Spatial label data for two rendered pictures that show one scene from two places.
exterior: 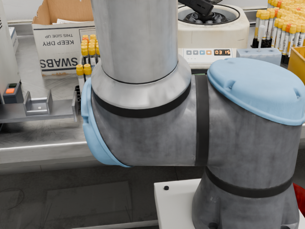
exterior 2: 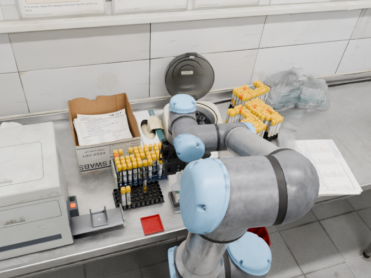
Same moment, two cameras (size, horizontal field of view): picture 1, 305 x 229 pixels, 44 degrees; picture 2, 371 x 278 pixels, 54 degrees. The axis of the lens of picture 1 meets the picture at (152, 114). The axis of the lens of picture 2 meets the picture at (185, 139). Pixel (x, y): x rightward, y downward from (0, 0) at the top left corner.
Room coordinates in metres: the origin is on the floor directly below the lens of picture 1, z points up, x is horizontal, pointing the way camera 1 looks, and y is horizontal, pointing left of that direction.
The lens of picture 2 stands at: (-0.01, 0.21, 1.95)
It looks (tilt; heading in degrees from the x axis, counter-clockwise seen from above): 43 degrees down; 342
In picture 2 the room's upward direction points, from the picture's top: 6 degrees clockwise
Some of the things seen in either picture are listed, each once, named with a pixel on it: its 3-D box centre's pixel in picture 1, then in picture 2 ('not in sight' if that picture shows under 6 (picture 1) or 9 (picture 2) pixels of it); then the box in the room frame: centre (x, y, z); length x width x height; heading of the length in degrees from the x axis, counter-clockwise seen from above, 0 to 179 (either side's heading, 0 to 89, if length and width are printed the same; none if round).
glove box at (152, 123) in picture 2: not in sight; (150, 132); (1.10, 0.01, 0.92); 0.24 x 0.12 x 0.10; 5
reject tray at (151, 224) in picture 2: not in sight; (152, 224); (0.68, 0.07, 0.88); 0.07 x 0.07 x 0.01; 5
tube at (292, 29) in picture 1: (290, 44); not in sight; (0.98, -0.39, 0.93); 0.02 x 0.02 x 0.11
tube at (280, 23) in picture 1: (278, 38); not in sight; (1.03, -0.37, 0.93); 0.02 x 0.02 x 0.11
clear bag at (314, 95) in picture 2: not in sight; (313, 89); (1.28, -0.84, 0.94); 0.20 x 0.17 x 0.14; 70
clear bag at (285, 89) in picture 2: not in sight; (280, 85); (1.30, -0.66, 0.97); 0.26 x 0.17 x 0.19; 109
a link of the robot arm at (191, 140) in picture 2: not in sight; (193, 139); (0.66, -0.03, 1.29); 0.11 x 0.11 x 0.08; 86
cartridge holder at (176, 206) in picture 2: not in sight; (178, 199); (0.76, -0.04, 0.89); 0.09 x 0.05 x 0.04; 3
